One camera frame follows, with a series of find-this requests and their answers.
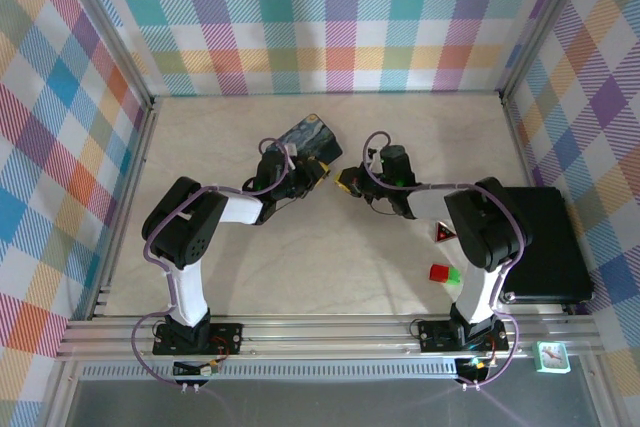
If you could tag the starry night print box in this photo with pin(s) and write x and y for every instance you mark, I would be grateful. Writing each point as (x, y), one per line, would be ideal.
(315, 137)

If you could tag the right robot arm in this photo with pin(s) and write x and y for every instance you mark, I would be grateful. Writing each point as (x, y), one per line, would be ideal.
(487, 232)

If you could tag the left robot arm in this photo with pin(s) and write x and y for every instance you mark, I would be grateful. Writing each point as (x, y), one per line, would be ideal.
(185, 242)

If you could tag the red triangle sign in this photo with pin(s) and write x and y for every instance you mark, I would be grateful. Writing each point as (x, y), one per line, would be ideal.
(443, 233)

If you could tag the red toy block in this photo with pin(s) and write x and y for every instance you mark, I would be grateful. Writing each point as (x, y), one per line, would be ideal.
(439, 272)

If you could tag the green toy block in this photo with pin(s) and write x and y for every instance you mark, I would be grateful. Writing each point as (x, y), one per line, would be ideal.
(455, 277)

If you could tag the black hard case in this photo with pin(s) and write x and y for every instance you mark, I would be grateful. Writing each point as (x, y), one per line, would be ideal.
(555, 247)

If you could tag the small green square clock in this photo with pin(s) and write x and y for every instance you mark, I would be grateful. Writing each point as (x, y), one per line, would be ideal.
(552, 357)

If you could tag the aluminium side rail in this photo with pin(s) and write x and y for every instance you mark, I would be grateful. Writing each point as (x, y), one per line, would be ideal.
(520, 142)
(127, 197)

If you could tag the long aluminium mounting rail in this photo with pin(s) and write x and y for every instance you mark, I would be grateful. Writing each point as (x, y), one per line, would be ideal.
(325, 337)

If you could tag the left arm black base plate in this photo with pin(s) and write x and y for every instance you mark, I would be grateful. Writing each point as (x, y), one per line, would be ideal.
(230, 337)

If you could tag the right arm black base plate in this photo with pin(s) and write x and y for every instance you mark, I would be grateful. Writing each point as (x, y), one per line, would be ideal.
(432, 336)

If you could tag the aluminium frame post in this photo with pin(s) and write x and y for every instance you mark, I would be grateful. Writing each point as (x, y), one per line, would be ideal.
(546, 22)
(105, 27)

